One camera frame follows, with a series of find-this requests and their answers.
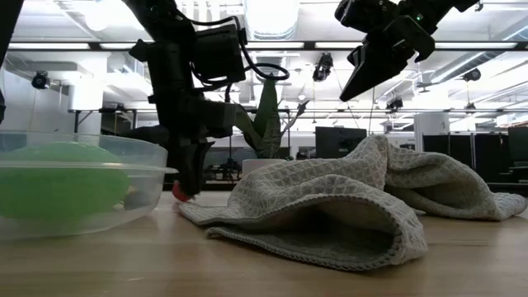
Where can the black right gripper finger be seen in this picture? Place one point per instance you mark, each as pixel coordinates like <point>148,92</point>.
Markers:
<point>394,55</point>
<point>365,70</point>

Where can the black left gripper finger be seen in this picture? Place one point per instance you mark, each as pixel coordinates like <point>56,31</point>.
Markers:
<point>183,165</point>
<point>198,161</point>

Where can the red toy strawberry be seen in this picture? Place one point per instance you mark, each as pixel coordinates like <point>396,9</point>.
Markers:
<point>177,192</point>

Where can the lime green toy fruit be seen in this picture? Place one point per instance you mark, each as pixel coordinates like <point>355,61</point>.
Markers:
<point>62,194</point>

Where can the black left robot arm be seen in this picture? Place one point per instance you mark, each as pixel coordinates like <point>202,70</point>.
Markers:
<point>165,20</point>

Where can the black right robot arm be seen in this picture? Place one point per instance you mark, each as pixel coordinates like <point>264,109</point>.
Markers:
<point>458,4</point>

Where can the clear plastic tupperware container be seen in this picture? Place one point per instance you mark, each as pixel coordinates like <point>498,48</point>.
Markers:
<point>144,156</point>

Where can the black ceiling spotlight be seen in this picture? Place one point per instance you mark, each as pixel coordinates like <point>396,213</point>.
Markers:
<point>472,74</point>
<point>40,80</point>
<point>323,68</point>

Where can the white plant pot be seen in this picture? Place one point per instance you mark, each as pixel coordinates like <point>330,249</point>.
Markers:
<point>257,166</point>

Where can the black standing desk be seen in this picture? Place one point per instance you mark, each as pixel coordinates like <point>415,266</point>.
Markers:
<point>103,111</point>

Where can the black computer monitor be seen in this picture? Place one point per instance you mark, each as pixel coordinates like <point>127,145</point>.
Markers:
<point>340,142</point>

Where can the green snake plant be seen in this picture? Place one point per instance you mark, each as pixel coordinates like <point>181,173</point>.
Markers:
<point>268,123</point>

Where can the white column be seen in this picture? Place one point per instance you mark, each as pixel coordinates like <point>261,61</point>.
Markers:
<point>431,128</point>

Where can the grey waffle dish cloth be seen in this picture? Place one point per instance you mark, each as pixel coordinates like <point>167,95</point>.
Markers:
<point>330,185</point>

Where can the black partition cabinets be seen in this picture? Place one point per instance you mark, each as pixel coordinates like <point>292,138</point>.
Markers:
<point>474,156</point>

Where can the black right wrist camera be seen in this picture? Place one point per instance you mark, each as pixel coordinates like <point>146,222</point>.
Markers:
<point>414,39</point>

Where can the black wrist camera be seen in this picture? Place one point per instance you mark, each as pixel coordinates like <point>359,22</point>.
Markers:
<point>218,53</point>
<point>414,39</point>

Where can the black aluminium table frame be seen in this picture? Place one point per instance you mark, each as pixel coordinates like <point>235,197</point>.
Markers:
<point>218,186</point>

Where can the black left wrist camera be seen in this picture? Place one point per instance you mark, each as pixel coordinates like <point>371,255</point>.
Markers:
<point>218,53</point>

